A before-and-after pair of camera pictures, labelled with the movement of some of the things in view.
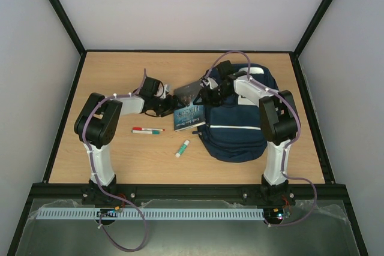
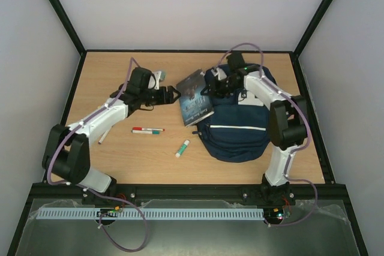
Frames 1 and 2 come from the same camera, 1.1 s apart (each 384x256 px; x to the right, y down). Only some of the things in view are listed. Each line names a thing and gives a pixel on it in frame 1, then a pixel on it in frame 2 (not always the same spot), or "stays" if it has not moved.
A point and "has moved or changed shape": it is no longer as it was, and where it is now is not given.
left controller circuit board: (108, 212) stays
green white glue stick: (182, 148) stays
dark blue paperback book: (191, 114) has moved or changed shape
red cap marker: (145, 129) stays
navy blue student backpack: (231, 131) stays
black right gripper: (206, 95) -> (215, 86)
